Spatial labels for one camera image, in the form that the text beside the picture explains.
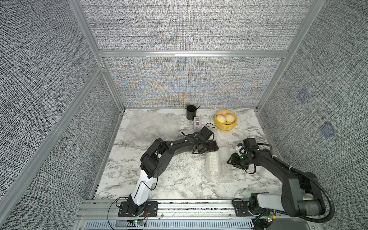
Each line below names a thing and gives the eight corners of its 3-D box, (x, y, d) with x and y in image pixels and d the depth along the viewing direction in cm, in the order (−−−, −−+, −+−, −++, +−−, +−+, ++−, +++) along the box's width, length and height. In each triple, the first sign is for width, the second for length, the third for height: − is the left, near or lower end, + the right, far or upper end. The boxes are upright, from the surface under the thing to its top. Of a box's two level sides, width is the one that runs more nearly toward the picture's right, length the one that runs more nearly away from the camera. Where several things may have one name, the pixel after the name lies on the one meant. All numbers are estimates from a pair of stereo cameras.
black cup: (186, 120, 114) (186, 112, 106) (186, 113, 119) (186, 105, 111) (196, 120, 114) (196, 112, 106) (195, 113, 119) (196, 105, 111)
